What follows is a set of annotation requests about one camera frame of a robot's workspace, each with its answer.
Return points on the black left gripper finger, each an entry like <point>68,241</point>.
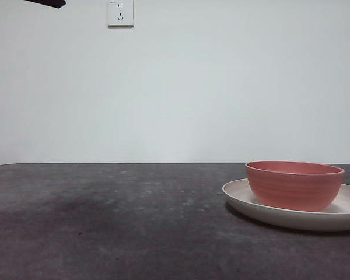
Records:
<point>53,3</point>

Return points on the red ribbed bowl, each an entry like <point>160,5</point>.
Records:
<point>294,189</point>

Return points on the white round plate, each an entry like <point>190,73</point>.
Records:
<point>280,220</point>

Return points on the white wall power outlet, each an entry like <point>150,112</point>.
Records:
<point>120,14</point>

